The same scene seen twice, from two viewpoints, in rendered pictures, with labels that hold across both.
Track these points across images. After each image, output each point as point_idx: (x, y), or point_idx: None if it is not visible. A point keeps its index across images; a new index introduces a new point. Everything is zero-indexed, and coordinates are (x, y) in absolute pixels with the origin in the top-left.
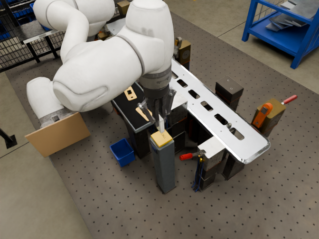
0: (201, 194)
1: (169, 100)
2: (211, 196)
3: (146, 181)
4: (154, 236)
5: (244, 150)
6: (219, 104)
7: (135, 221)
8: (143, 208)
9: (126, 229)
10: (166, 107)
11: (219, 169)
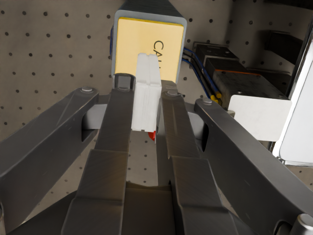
0: (185, 70)
1: (243, 212)
2: (196, 84)
3: None
4: (69, 68)
5: (302, 145)
6: None
7: (51, 24)
8: (77, 14)
9: (28, 24)
10: (207, 142)
11: (251, 58)
